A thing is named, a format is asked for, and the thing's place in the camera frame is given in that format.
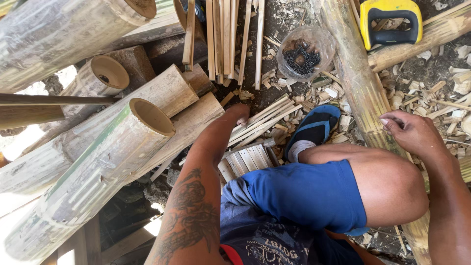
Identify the person's foot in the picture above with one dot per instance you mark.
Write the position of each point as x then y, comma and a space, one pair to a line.
298, 149

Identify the person's left fingers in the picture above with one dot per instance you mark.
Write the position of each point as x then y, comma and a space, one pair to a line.
241, 120

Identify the bamboo pole with closed node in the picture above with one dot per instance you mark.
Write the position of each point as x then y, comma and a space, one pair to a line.
95, 79

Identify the person's right hand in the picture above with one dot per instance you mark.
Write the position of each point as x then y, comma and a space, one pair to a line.
414, 134

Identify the blue black tool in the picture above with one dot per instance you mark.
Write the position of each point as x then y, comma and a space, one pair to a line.
199, 10

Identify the bundle of thin bamboo splints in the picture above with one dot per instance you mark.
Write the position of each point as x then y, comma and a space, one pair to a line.
266, 119

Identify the heap of bamboo chips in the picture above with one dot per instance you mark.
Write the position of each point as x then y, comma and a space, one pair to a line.
423, 97

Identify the thick grey bamboo pole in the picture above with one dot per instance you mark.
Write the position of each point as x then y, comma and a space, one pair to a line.
62, 36

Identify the tan bamboo pole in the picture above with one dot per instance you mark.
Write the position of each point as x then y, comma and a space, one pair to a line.
430, 38

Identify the blue shorts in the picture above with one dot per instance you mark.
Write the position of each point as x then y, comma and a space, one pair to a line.
294, 198

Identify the dark brown wood log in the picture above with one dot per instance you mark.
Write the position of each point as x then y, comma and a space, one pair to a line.
136, 62

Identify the green-edged hollow bamboo pole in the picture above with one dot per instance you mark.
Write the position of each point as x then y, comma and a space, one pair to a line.
103, 173

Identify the brown bamboo slab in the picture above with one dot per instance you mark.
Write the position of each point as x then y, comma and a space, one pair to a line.
29, 116

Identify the long yellowish bamboo pole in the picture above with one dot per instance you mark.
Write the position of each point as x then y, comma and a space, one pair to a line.
357, 84

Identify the person's left hand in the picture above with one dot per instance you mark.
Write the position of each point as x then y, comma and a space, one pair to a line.
237, 112

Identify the blue black flip-flop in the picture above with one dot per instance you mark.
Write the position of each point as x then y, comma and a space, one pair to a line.
314, 125

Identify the clear plastic container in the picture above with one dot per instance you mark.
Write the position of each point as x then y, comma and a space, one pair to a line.
323, 44

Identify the row of long bamboo strips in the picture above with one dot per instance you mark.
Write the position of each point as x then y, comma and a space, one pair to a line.
220, 36

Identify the bamboo slat panel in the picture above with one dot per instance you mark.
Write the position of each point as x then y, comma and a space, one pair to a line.
244, 160

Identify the yellow black handsaw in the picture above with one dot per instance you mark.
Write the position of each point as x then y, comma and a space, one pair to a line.
390, 35

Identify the thin dark bamboo stick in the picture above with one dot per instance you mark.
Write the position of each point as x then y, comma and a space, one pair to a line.
55, 99

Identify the pale split bamboo pole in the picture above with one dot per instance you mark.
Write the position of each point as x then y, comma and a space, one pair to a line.
193, 123

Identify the long pale bamboo pole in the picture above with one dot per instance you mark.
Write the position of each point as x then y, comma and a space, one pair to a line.
147, 103

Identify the wooden bench frame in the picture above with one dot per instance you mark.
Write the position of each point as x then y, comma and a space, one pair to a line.
92, 239

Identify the person's right fingers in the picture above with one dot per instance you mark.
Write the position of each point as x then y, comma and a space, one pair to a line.
389, 123

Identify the pile of black nails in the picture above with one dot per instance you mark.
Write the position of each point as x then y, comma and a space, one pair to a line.
303, 60

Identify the person's bare leg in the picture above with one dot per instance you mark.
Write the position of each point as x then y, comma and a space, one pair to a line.
379, 180

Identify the short bamboo stub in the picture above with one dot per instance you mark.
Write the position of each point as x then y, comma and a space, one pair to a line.
198, 80

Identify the single wide bamboo slat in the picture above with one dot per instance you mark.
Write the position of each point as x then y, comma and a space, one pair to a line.
190, 33

